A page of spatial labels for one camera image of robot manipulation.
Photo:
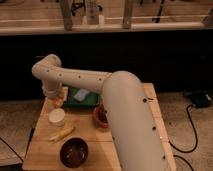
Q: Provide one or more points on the orange apple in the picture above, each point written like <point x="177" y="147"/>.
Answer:
<point x="58" y="102"/>

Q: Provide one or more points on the white paper cup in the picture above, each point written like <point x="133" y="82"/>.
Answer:
<point x="57" y="117"/>

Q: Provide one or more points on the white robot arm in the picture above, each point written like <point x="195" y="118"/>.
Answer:
<point x="135" y="134"/>

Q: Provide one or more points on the light blue sponge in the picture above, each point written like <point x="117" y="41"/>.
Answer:
<point x="81" y="94"/>

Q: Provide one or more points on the orange bowl with dark contents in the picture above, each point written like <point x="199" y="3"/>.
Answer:
<point x="99" y="116"/>

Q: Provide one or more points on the yellow banana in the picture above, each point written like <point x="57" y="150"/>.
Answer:
<point x="61" y="134"/>

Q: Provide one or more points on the dark brown bowl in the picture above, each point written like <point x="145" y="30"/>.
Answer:
<point x="74" y="152"/>

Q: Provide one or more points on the dark device on floor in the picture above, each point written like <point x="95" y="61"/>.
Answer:
<point x="199" y="98"/>

